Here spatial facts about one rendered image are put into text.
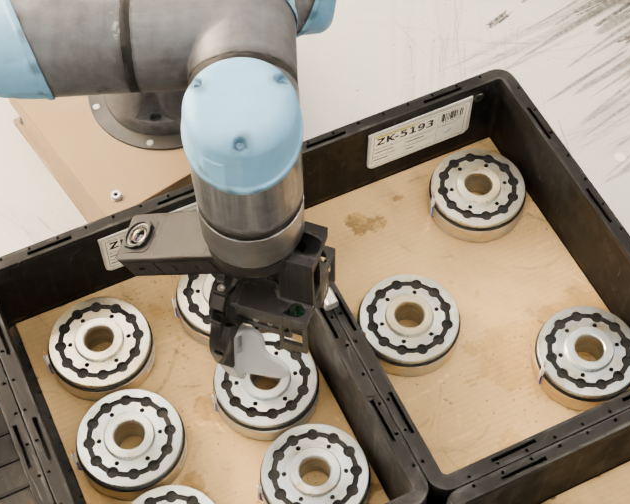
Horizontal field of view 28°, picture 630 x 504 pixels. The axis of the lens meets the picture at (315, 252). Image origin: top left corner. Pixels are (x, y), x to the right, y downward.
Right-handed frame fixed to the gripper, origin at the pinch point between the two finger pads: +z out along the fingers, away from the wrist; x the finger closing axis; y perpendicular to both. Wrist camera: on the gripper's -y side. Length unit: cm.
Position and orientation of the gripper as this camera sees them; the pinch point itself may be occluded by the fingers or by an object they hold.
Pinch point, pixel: (245, 337)
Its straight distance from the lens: 109.2
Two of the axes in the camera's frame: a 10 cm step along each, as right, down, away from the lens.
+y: 9.5, 2.7, -1.8
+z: 0.2, 4.9, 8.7
